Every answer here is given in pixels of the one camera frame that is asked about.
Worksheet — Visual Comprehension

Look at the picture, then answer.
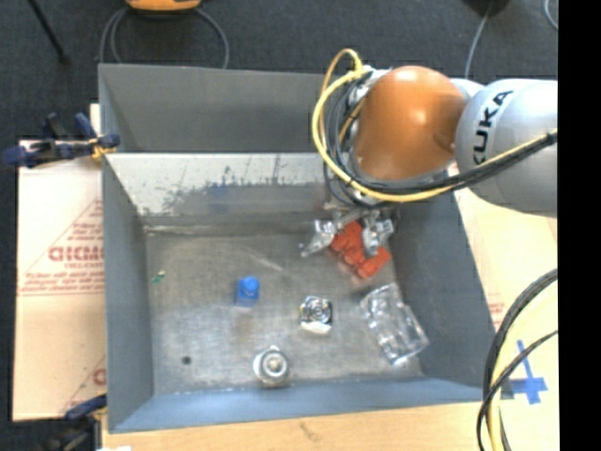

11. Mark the brown cardboard board red print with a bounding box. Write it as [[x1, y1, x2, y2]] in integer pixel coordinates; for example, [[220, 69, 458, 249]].
[[10, 137, 110, 423]]

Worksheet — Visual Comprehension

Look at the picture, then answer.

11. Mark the clear plastic box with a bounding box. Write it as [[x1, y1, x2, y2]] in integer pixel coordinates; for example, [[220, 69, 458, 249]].
[[359, 282, 430, 366]]

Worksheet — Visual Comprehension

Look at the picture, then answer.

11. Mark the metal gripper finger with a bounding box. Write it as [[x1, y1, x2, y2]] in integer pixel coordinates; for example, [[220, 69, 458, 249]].
[[299, 219, 338, 258], [359, 218, 395, 258]]

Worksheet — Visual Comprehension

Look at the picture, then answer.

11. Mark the grey metal bin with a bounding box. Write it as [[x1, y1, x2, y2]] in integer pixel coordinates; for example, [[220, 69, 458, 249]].
[[97, 62, 500, 434]]

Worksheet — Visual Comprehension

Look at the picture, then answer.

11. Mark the blue capped small bottle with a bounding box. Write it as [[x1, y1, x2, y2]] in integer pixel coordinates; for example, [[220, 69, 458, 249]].
[[232, 274, 262, 313]]

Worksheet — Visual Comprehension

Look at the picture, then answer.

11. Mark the orange plastic toy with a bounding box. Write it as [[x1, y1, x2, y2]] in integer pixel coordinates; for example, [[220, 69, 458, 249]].
[[328, 220, 393, 280]]

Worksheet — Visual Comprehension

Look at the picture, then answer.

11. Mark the clear glass round jar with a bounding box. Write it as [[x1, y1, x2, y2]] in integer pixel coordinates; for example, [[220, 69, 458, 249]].
[[251, 344, 291, 388]]

